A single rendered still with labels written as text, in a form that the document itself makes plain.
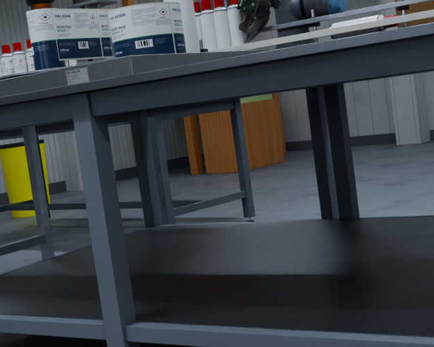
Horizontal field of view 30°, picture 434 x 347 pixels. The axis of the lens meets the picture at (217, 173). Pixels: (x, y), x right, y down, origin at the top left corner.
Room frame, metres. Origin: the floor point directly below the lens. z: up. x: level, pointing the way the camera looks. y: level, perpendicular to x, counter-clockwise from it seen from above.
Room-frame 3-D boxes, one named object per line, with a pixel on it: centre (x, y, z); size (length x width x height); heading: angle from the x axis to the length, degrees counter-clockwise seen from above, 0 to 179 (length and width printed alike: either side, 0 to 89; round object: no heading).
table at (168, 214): (5.34, 0.83, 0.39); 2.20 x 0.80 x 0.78; 47
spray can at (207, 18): (2.76, -0.04, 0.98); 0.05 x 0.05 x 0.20
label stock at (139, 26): (2.28, 0.14, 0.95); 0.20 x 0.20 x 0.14
